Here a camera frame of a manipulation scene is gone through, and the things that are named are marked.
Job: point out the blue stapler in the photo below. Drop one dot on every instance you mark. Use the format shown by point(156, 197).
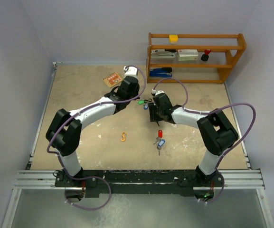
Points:
point(165, 72)

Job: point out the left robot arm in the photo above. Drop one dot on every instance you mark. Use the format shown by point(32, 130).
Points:
point(65, 129)

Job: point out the white and red box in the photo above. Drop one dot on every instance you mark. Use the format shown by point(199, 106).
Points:
point(187, 54)

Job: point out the aluminium frame rail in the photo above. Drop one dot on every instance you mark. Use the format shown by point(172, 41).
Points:
point(234, 179)

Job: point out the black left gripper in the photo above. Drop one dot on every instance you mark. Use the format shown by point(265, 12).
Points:
point(136, 94)

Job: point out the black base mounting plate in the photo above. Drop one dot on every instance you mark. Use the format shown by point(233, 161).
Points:
point(186, 183)

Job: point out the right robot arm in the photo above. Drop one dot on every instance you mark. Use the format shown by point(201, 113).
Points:
point(217, 132)

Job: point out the red key tag with key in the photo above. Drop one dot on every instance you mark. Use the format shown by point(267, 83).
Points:
point(159, 137)

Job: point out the wooden shelf rack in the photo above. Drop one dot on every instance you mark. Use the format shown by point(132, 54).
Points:
point(198, 58)

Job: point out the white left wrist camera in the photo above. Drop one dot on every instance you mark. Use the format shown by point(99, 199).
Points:
point(130, 71)

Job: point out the white stapler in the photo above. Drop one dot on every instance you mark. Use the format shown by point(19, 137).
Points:
point(163, 53)

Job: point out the yellow-lidded container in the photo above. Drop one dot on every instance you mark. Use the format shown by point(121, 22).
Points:
point(173, 39)

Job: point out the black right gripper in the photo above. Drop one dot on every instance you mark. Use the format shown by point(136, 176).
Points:
point(152, 107)

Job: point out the green key tag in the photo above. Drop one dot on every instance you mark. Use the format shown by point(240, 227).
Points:
point(141, 102)

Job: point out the orange spiral notebook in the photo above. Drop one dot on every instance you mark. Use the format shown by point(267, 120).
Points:
point(112, 80)

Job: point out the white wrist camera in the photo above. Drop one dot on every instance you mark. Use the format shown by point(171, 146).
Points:
point(130, 71)
point(155, 92)

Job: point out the orange S-shaped carabiner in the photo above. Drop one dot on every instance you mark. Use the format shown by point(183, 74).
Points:
point(123, 137)

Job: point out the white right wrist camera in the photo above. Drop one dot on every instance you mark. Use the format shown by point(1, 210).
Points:
point(155, 92)

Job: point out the red and black stamp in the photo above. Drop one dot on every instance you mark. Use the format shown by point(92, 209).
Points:
point(205, 56)

